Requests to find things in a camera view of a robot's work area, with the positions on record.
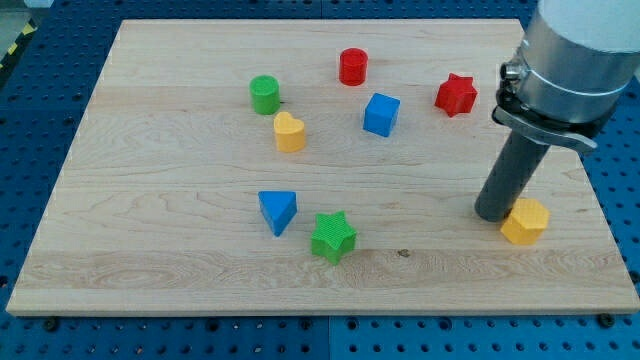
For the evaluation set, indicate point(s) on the green star block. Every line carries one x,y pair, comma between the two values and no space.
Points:
332,237

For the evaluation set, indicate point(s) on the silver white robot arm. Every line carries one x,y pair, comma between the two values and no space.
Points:
562,85

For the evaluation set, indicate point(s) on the red star block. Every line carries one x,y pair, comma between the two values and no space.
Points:
456,95

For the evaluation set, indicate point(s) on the yellow hexagon block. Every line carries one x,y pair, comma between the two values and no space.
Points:
526,221

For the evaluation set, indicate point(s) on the blue triangle block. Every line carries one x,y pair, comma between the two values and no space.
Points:
278,209

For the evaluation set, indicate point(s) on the yellow heart block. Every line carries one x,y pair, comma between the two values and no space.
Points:
289,133

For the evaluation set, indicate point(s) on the blue cube block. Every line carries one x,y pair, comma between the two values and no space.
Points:
381,114

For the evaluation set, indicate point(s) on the light wooden board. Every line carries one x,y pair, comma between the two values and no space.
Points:
156,210

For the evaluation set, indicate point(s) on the green cylinder block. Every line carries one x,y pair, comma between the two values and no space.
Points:
264,93

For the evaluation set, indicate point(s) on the red cylinder block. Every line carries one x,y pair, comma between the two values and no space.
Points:
353,66

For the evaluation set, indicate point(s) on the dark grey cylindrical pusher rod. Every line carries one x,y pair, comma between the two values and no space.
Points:
515,165

